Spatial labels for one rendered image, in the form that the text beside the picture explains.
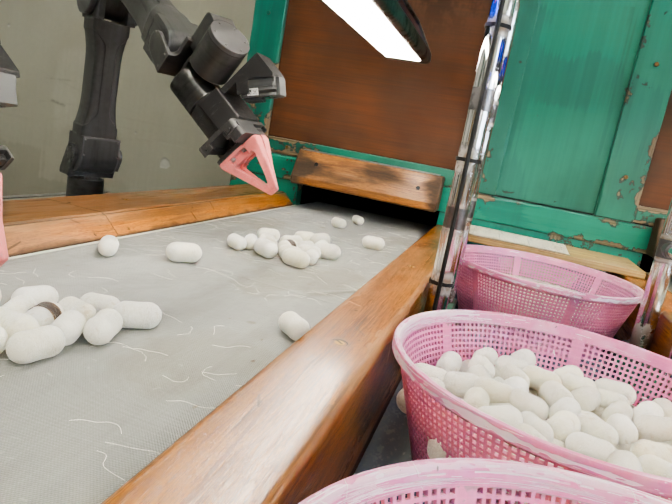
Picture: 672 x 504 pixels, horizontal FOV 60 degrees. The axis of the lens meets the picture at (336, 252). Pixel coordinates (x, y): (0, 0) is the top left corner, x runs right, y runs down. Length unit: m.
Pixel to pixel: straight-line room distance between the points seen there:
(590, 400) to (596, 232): 0.71
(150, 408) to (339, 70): 0.98
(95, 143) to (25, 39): 1.90
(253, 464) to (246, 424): 0.03
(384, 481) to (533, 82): 1.00
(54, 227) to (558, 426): 0.51
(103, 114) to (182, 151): 1.37
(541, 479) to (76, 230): 0.53
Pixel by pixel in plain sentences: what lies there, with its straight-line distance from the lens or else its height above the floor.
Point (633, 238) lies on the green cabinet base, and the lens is 1.19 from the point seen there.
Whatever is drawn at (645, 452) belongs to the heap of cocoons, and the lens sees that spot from 0.44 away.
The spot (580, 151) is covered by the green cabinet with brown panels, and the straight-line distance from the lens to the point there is 1.18.
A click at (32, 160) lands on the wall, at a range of 2.93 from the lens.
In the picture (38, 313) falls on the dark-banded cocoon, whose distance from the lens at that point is 0.42.
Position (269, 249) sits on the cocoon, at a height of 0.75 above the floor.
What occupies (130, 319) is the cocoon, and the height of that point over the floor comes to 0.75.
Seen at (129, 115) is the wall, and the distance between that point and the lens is 2.60.
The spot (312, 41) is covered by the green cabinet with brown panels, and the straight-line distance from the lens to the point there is 1.26.
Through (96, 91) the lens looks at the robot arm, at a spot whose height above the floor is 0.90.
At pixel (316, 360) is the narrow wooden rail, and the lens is 0.36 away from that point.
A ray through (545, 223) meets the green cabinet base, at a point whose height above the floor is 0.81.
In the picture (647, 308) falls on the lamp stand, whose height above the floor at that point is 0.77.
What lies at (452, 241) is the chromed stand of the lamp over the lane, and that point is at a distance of 0.61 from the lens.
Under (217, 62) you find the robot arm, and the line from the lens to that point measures 0.79.
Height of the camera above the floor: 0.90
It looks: 11 degrees down
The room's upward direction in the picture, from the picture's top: 10 degrees clockwise
